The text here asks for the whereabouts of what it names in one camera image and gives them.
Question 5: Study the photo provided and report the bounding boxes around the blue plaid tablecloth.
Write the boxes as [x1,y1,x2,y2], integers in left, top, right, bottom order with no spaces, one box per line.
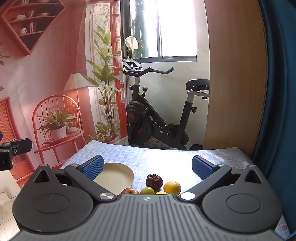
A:
[60,140,291,240]

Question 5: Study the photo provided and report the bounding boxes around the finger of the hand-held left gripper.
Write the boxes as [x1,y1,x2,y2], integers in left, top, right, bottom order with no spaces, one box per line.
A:
[0,138,33,171]

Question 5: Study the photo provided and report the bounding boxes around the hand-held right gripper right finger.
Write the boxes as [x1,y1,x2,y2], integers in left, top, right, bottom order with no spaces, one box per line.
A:
[179,155,264,202]

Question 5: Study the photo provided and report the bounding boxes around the white bag on pole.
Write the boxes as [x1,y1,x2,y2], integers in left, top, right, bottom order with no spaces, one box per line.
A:
[125,36,139,61]

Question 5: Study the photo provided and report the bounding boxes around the black exercise bike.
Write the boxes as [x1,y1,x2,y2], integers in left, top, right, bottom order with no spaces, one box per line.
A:
[122,57,210,151]

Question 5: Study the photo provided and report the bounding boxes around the window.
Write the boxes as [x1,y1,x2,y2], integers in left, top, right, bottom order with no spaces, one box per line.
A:
[120,0,204,64]

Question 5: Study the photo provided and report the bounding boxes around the dark purple mangosteen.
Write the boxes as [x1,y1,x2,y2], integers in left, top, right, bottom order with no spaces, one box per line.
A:
[146,174,163,189]

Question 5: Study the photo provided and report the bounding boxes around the dark blue curtain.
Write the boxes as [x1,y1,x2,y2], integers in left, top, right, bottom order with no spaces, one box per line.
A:
[252,0,296,224]

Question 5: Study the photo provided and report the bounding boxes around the cream round plate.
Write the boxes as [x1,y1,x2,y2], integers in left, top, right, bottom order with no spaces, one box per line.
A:
[92,163,135,196]

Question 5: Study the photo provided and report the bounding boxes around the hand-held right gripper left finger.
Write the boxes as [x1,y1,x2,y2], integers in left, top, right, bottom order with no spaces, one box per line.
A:
[33,155,117,202]

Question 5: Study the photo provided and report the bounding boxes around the printed wall poster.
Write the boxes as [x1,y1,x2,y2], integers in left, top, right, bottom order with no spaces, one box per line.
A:
[0,0,128,187]

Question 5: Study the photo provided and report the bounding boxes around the wooden cabinet panel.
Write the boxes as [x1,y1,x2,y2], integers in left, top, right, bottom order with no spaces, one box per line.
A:
[203,0,269,158]

